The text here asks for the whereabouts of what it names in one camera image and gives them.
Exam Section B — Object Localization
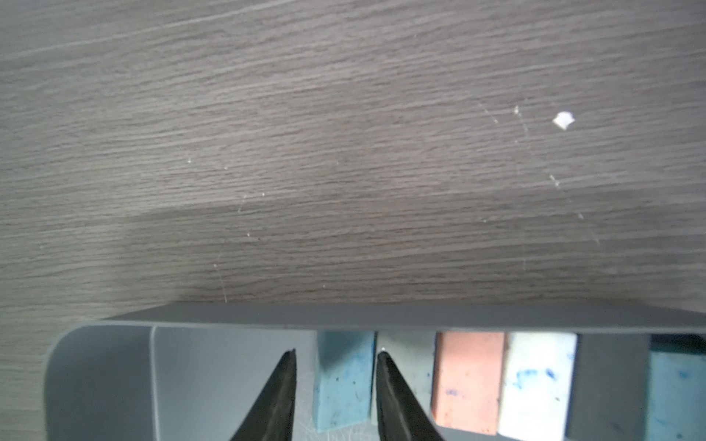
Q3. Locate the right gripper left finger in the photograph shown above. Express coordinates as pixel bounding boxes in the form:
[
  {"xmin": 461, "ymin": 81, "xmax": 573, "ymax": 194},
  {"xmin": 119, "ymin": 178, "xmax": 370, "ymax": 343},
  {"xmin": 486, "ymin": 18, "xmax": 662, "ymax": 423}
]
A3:
[{"xmin": 231, "ymin": 349, "xmax": 297, "ymax": 441}]

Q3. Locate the pink eraser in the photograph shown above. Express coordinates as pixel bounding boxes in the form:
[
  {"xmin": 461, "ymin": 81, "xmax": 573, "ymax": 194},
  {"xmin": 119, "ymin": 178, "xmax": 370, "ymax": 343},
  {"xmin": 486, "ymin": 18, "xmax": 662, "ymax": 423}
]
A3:
[{"xmin": 431, "ymin": 332, "xmax": 505, "ymax": 435}]

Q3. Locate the blue eraser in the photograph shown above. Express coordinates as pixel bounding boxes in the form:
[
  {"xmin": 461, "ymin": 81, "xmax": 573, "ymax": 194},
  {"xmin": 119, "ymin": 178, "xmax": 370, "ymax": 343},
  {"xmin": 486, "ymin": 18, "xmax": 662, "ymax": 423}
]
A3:
[
  {"xmin": 645, "ymin": 350, "xmax": 705, "ymax": 441},
  {"xmin": 313, "ymin": 331, "xmax": 376, "ymax": 433}
]

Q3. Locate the dark grey storage tray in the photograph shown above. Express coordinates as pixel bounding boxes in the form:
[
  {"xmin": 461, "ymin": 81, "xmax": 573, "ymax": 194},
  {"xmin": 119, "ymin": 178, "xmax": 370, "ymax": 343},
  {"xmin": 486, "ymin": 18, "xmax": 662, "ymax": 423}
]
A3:
[{"xmin": 44, "ymin": 303, "xmax": 705, "ymax": 440}]

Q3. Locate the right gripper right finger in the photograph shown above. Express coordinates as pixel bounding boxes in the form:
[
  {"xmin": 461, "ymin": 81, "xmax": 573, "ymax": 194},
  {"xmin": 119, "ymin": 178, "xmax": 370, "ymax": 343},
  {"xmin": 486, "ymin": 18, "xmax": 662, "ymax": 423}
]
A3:
[{"xmin": 376, "ymin": 351, "xmax": 443, "ymax": 441}]

